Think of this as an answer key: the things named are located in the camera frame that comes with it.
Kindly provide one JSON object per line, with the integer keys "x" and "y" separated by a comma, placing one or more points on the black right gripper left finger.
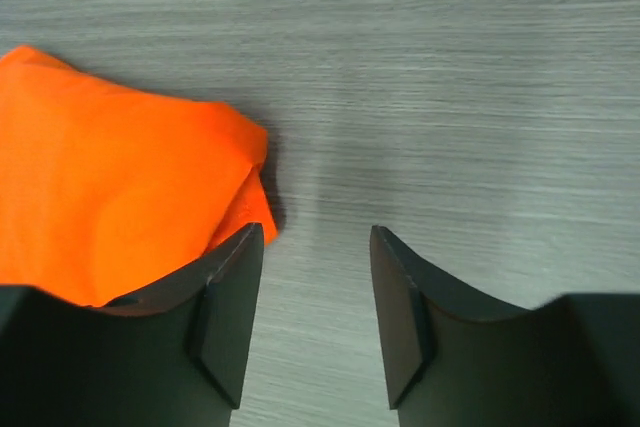
{"x": 173, "y": 353}

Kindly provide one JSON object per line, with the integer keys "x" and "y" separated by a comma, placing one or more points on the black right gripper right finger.
{"x": 456, "y": 356}

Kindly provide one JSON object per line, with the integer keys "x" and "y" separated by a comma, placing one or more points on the orange t shirt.
{"x": 106, "y": 189}

